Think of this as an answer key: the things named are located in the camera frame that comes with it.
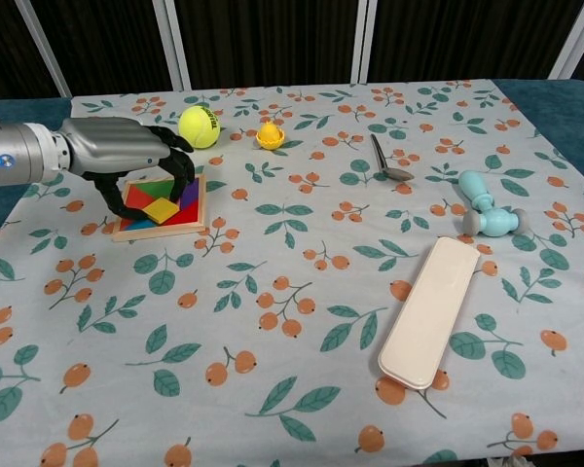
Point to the blue tangram piece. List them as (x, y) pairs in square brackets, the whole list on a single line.
[(137, 221)]

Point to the light blue toy hammer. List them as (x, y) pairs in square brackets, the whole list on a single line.
[(491, 211)]

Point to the metal spoon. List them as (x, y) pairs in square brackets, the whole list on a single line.
[(388, 165)]

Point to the yellow square tangram piece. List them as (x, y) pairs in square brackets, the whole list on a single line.
[(160, 210)]

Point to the yellow chick eggshell toy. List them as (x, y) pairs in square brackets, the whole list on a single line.
[(270, 135)]

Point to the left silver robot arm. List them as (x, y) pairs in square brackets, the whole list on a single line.
[(17, 153)]

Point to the green triangle tangram piece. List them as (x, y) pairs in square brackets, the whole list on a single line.
[(152, 185)]

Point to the white metal frame bar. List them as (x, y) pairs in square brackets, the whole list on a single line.
[(172, 44), (362, 41), (44, 46), (576, 41)]

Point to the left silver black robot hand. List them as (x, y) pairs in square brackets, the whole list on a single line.
[(112, 143)]

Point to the beige oblong tray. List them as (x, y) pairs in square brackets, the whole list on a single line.
[(430, 311)]

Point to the red triangle tangram piece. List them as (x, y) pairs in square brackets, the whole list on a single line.
[(135, 196)]

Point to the yellow tennis ball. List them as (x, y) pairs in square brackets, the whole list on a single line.
[(199, 127)]

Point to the purple tangram piece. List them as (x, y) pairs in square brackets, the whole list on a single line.
[(191, 193)]

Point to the wooden tangram tray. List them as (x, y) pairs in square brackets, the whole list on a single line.
[(161, 206)]

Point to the floral fruit print tablecloth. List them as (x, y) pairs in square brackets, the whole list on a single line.
[(292, 292)]

